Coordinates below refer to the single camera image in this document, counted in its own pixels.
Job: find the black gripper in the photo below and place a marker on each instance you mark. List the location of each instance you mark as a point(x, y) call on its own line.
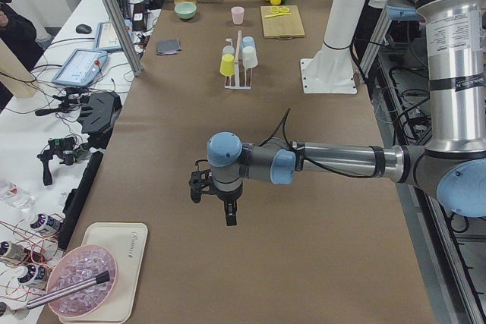
point(228, 197)

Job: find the pink plastic cup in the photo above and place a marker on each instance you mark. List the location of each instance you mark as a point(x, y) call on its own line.
point(237, 13)

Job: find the yellow plastic cup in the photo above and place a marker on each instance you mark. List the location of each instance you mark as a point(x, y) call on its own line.
point(226, 67)

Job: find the white plastic cup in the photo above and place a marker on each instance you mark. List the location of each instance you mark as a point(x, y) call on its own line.
point(249, 57)

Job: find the grey plastic cup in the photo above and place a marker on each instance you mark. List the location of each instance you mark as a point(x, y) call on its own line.
point(228, 50)

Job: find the light blue plastic cup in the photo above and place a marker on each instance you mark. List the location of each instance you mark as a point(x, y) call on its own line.
point(248, 41)

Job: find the cream plastic tray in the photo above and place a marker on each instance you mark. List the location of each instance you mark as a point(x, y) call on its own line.
point(126, 241)

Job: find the metal muddler stick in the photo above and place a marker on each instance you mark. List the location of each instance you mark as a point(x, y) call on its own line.
point(71, 289)

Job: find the black flat stand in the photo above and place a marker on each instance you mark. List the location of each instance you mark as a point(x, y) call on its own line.
point(98, 117)

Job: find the pink bowl of ice cubes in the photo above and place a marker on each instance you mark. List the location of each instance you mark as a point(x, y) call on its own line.
point(76, 266)

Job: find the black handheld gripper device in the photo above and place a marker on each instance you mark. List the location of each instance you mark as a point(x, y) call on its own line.
point(66, 149)

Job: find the folded grey cloth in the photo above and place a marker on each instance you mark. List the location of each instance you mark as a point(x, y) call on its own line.
point(168, 47)

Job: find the teach pendant tablet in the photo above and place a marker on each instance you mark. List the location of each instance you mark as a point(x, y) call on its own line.
point(81, 68)
point(106, 38)

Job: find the wooden cutting board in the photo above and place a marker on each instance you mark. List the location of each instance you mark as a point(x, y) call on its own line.
point(284, 27)

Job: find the mint green bowl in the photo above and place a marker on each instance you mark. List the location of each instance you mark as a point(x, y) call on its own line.
point(185, 10)

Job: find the yellow plastic knife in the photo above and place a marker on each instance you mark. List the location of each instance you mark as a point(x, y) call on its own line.
point(268, 16)

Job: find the plastic water bottle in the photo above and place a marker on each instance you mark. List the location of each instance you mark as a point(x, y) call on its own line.
point(15, 196)

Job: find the black computer mouse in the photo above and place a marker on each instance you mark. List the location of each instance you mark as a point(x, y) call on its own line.
point(83, 29)

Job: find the black keyboard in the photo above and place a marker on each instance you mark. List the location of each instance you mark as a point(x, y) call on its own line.
point(124, 8)

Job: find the white wire cup holder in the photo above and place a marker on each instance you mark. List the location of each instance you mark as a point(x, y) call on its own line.
point(241, 79)

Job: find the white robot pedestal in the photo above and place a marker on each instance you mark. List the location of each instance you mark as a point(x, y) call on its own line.
point(331, 69)

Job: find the aluminium frame post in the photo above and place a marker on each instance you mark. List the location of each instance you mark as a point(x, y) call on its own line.
point(127, 46)

